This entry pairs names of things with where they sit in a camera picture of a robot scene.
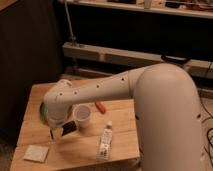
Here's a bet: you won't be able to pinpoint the black cables on floor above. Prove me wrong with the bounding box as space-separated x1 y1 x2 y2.
199 61 213 158

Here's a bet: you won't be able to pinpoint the black handle on shelf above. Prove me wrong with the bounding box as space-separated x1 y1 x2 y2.
161 54 191 64

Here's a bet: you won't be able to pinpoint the white square sponge pad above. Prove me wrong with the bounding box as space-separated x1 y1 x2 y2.
23 145 49 163

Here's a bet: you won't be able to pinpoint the white glue bottle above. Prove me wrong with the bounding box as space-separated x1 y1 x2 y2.
97 121 113 160

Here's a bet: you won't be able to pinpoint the green ceramic bowl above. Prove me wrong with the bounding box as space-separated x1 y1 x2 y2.
39 102 47 122

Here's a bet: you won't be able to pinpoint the metal pole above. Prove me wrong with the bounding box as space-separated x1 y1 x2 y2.
64 0 77 45

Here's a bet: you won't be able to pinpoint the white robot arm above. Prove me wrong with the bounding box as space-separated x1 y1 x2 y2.
44 63 205 171

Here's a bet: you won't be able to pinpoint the wooden shelf rack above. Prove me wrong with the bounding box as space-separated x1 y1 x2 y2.
56 0 213 98

